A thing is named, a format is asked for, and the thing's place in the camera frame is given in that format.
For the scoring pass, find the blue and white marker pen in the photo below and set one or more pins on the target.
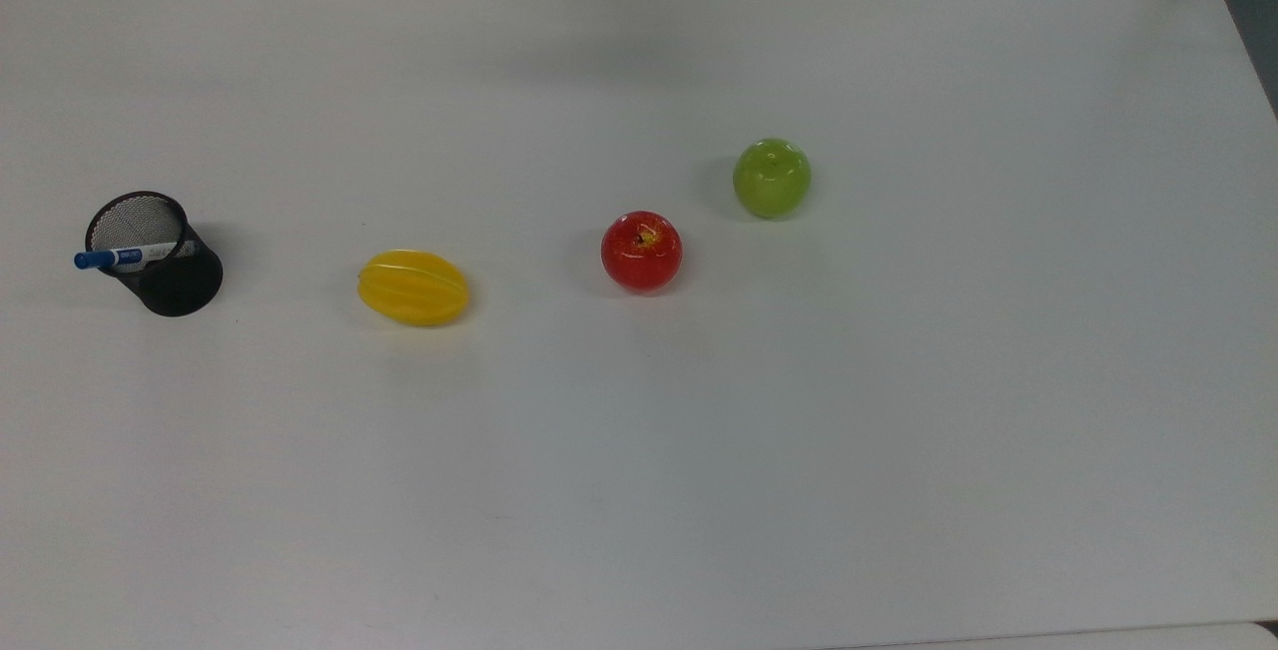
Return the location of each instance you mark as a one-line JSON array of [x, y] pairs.
[[130, 256]]

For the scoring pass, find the green toy apple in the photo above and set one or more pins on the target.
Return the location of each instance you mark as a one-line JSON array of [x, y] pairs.
[[772, 178]]

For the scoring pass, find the black mesh pen cup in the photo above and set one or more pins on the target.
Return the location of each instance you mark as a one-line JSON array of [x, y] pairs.
[[172, 276]]

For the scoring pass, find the red toy apple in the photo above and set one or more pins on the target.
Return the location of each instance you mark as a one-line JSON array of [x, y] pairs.
[[641, 252]]

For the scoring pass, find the yellow toy starfruit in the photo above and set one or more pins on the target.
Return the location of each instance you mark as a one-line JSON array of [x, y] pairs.
[[413, 288]]

